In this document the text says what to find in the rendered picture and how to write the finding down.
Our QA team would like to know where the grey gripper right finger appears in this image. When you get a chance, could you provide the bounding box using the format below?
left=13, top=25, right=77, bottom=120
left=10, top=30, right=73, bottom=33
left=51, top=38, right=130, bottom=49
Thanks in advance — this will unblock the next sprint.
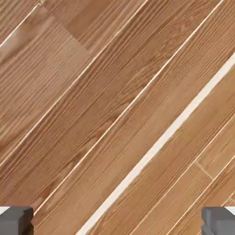
left=201, top=206, right=235, bottom=235

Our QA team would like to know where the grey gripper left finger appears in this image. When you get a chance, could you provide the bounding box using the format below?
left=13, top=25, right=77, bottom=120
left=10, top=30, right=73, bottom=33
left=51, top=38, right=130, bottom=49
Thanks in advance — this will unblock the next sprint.
left=0, top=206, right=34, bottom=235

